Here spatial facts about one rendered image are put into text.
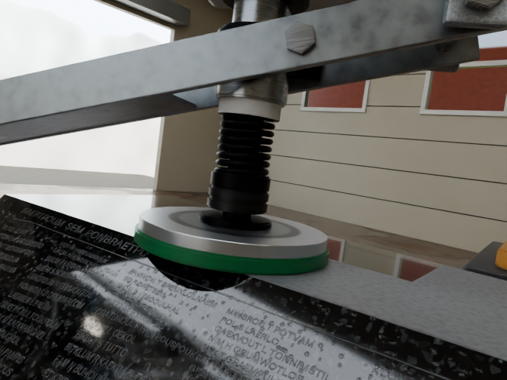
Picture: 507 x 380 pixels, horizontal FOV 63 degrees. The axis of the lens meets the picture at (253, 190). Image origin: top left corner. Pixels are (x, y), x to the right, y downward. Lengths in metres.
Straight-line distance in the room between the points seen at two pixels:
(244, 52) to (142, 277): 0.24
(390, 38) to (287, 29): 0.09
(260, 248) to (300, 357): 0.10
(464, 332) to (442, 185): 6.34
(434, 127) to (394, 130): 0.61
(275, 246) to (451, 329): 0.15
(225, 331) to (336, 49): 0.27
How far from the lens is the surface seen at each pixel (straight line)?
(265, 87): 0.44
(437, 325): 0.35
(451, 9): 0.40
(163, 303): 0.40
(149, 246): 0.42
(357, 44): 0.41
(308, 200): 7.71
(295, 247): 0.40
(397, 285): 0.44
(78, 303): 0.46
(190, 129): 8.71
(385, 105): 7.17
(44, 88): 0.52
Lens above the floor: 0.91
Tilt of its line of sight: 5 degrees down
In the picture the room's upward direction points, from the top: 8 degrees clockwise
